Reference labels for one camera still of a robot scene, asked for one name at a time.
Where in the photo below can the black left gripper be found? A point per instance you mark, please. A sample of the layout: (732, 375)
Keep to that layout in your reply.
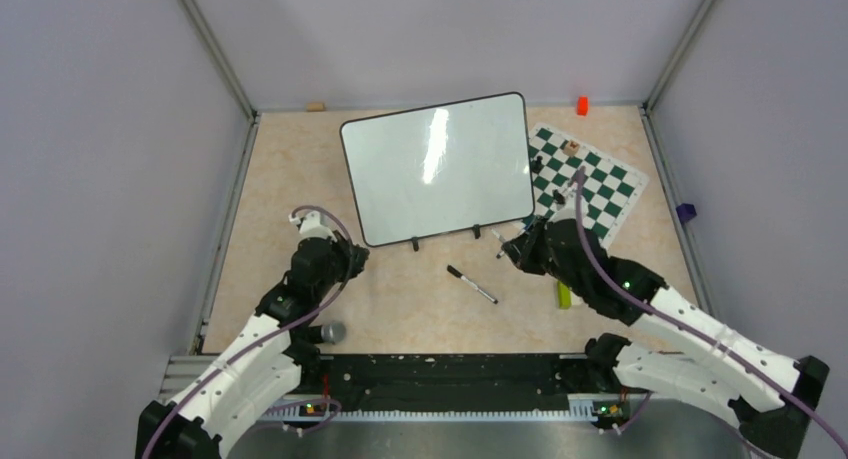
(354, 256)

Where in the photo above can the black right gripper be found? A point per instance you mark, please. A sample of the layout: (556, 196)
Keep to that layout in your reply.
(522, 249)

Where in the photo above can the white whiteboard black frame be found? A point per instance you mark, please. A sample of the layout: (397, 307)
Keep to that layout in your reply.
(440, 169)

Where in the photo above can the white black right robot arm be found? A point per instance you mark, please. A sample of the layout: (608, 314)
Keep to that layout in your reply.
(767, 397)

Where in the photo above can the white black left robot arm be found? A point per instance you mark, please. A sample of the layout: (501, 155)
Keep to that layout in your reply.
(265, 362)

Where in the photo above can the lime green toy brick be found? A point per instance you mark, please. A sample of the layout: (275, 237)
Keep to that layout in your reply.
(564, 296)

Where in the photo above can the grey black microphone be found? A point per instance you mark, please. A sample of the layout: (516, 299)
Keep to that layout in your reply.
(332, 333)

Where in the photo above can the black capped marker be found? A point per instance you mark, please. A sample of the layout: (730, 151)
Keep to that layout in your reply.
(458, 274)

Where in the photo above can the green white chess mat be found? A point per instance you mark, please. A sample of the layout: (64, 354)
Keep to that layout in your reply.
(611, 189)

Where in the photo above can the wooden chess cube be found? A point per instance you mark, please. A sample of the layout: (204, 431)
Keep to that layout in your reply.
(571, 148)

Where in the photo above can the purple toy block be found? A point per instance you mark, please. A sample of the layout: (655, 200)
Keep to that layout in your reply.
(686, 212)

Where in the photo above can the orange toy block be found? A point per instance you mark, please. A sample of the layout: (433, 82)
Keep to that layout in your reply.
(582, 106)

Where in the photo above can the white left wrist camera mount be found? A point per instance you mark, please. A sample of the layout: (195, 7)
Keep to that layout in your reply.
(312, 225)

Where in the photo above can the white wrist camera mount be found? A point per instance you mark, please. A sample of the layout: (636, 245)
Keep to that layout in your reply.
(565, 203)
(312, 225)

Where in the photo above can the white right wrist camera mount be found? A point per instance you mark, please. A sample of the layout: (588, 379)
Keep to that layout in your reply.
(565, 203)

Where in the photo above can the aluminium frame rail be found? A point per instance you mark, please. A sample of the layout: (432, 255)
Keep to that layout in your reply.
(308, 412)

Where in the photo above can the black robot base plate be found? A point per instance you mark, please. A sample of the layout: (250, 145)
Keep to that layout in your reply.
(455, 383)

